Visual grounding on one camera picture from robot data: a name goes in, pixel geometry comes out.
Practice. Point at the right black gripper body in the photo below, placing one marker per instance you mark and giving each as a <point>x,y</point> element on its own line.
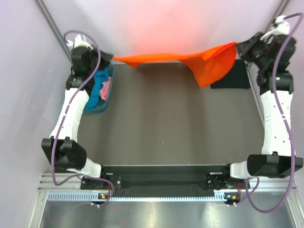
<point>263,63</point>

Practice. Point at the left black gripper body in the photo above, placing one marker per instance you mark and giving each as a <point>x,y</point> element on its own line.
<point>93,58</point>

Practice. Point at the orange t shirt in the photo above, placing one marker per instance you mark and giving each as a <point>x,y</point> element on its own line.
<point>207,66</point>

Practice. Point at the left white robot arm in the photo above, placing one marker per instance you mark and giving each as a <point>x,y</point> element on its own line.
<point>61,147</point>

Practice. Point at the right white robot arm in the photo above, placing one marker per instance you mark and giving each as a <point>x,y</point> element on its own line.
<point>276,89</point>

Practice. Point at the teal t shirt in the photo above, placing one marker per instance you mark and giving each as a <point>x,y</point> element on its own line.
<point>99,77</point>

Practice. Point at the folded black t shirt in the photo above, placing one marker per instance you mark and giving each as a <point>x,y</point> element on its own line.
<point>236,78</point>

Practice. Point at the pink cloth in bin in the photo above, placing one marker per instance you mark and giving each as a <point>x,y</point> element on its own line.
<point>104,91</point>

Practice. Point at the translucent blue plastic bin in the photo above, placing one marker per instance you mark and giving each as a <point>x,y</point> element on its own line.
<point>102,105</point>

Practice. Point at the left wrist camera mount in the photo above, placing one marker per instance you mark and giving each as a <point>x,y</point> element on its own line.
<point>79,41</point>

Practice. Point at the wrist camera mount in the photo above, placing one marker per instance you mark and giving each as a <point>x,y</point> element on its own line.
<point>79,41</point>
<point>280,27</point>

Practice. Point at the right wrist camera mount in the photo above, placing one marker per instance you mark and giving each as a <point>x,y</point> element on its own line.
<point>280,27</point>

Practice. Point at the aluminium frame rail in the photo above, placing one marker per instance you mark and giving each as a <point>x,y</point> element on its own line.
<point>70,182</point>

